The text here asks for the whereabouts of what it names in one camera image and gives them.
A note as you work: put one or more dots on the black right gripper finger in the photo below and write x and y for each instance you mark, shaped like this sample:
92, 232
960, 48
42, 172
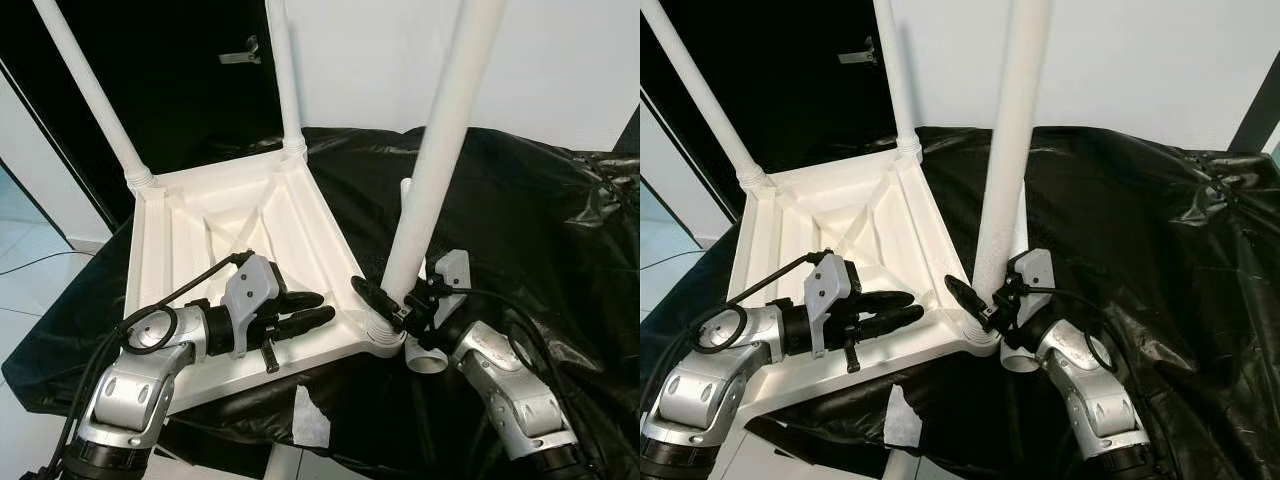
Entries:
373, 296
966, 295

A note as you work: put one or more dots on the white plastic children table top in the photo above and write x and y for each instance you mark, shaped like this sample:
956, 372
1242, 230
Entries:
230, 210
830, 210

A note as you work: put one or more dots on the white tapered table leg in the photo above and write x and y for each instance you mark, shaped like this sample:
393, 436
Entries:
285, 80
1010, 150
440, 150
895, 80
428, 358
700, 90
95, 95
1020, 360

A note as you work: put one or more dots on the black plastic cover sheet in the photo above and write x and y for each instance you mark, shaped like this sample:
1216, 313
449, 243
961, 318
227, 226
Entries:
540, 220
1150, 220

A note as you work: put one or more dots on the white support table leg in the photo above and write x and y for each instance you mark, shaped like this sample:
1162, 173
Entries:
900, 467
282, 465

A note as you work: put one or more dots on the black door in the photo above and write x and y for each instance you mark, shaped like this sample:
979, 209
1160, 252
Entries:
790, 100
180, 100

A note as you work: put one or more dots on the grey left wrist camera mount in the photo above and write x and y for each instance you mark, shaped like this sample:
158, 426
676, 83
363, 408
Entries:
830, 290
250, 290

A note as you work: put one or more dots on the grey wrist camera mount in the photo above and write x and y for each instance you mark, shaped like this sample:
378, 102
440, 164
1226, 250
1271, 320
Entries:
250, 290
1033, 272
830, 290
452, 270

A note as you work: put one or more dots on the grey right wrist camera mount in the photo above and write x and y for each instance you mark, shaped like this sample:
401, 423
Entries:
452, 270
1033, 272

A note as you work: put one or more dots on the dark window frame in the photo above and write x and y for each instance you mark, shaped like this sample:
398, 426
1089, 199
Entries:
1258, 115
632, 130

